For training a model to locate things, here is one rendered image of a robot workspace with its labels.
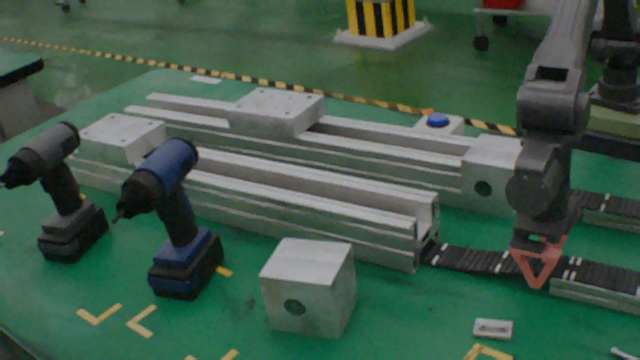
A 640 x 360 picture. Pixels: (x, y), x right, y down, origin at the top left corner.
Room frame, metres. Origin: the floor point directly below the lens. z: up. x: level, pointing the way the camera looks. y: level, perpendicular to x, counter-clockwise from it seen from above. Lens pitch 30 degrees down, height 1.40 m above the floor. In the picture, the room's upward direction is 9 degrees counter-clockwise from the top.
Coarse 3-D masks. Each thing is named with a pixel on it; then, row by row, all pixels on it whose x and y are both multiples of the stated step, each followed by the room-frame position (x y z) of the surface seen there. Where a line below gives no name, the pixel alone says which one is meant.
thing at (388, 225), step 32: (64, 160) 1.27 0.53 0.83; (96, 160) 1.20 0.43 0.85; (224, 160) 1.09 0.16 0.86; (256, 160) 1.06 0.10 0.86; (192, 192) 1.04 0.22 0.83; (224, 192) 0.99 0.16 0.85; (256, 192) 0.95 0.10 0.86; (288, 192) 0.94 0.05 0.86; (320, 192) 0.97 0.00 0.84; (352, 192) 0.93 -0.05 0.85; (384, 192) 0.90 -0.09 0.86; (416, 192) 0.88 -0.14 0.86; (256, 224) 0.96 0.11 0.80; (288, 224) 0.93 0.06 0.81; (320, 224) 0.88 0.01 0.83; (352, 224) 0.86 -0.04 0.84; (384, 224) 0.81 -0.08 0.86; (416, 224) 0.81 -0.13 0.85; (384, 256) 0.82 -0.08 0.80; (416, 256) 0.80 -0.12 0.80
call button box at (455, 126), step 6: (420, 120) 1.18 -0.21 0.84; (426, 120) 1.17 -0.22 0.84; (450, 120) 1.16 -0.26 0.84; (456, 120) 1.16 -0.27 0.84; (462, 120) 1.16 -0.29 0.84; (414, 126) 1.16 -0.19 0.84; (420, 126) 1.15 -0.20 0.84; (426, 126) 1.15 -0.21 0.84; (432, 126) 1.14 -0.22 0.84; (438, 126) 1.14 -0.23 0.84; (444, 126) 1.14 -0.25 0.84; (450, 126) 1.14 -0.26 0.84; (456, 126) 1.14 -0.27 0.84; (462, 126) 1.16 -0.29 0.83; (444, 132) 1.11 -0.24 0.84; (450, 132) 1.11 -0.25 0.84; (456, 132) 1.13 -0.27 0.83; (462, 132) 1.15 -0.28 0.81
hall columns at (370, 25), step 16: (352, 0) 4.27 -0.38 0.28; (368, 0) 4.19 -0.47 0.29; (384, 0) 4.10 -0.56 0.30; (400, 0) 4.22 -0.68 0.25; (352, 16) 4.29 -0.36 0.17; (368, 16) 4.20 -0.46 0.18; (384, 16) 4.11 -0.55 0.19; (400, 16) 4.20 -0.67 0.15; (352, 32) 4.30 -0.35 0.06; (368, 32) 4.21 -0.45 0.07; (384, 32) 4.12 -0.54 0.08; (400, 32) 4.19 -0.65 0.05
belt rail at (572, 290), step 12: (552, 288) 0.69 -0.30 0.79; (564, 288) 0.69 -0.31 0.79; (576, 288) 0.67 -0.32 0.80; (588, 288) 0.66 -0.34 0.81; (588, 300) 0.66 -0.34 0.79; (600, 300) 0.65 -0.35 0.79; (612, 300) 0.65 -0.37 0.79; (624, 300) 0.63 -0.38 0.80; (636, 300) 0.62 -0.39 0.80; (636, 312) 0.62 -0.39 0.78
